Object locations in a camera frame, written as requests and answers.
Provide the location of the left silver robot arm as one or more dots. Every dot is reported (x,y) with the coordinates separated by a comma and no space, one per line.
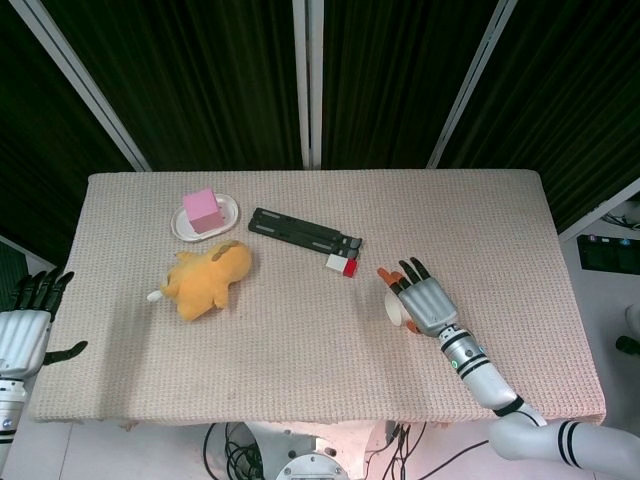
(10,415)

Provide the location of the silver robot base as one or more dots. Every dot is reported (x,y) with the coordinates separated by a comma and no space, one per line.
(312,462)

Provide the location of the right silver robot hand orange fingertips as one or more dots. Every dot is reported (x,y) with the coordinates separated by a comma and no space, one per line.
(425,302)

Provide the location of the black electronic device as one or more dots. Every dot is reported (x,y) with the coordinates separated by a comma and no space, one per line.
(607,252)

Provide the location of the pink foam cube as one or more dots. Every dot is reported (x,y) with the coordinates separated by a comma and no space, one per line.
(202,210)

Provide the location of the white paper cup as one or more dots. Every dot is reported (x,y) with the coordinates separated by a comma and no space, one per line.
(396,309)

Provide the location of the beige woven tablecloth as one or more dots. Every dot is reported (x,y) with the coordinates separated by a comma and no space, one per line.
(300,360)

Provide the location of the orange plush toy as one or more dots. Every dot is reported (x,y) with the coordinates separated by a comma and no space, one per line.
(210,280)

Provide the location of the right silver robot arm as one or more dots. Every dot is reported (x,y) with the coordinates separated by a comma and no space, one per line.
(500,395)

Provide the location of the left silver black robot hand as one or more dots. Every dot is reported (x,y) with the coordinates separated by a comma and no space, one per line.
(20,330)

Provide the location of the black folding stand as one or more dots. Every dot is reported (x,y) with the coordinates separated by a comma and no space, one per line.
(300,231)

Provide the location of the white and red block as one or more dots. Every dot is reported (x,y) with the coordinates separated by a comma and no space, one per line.
(342,264)

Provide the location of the white oval plate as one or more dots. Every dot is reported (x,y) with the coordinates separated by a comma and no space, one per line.
(192,227)

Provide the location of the white partition frame post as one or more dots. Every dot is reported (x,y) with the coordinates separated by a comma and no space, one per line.
(472,80)
(80,75)
(308,82)

